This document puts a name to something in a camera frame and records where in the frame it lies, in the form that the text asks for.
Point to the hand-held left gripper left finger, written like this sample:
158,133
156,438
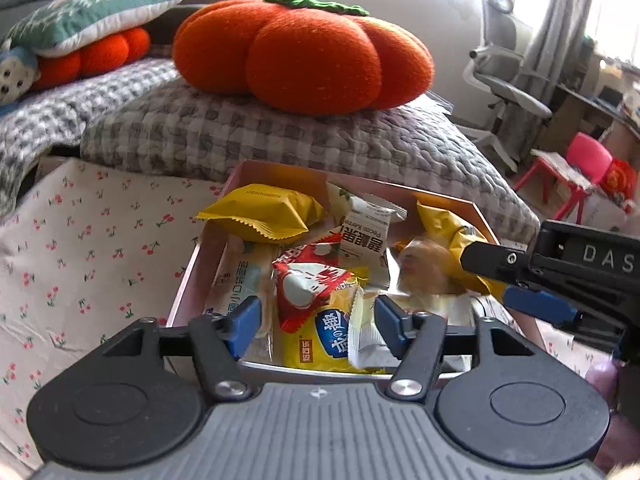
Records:
246,322

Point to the teal patterned pillow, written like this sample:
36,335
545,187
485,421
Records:
85,17

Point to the grey checked pillow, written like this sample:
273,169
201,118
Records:
200,130

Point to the yellow blue-label snack packet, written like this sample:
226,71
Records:
312,350

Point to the grey office chair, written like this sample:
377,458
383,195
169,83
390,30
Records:
515,92

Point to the clear brown biscuit packet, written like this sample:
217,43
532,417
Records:
420,270

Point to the grey checked blanket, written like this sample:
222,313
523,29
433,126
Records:
60,115

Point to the grey white snack packet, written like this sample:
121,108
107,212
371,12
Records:
365,240

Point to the red white snack packet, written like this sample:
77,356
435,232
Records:
305,285

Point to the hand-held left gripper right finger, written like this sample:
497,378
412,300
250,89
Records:
389,322

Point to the plain yellow snack packet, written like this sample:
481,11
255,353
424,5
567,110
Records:
260,212

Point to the grey curtain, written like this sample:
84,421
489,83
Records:
555,20

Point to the red bag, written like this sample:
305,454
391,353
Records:
622,180

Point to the pink cardboard box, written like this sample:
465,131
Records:
197,270

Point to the green white snack packet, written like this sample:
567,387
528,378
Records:
345,199

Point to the patterned seat pad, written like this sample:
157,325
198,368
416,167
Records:
560,165

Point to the blue monkey plush toy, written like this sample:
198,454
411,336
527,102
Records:
15,72

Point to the pink child chair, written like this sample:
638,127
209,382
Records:
592,152

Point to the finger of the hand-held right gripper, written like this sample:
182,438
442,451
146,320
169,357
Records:
490,265
537,304

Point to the small orange plush pillow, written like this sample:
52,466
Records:
110,50

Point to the cream white snack packet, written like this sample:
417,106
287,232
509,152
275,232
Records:
367,335

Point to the orange pumpkin pillow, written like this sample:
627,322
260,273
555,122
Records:
300,50

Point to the cluttered dark desk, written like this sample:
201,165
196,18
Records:
595,105

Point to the blue white snack packet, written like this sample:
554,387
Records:
240,280

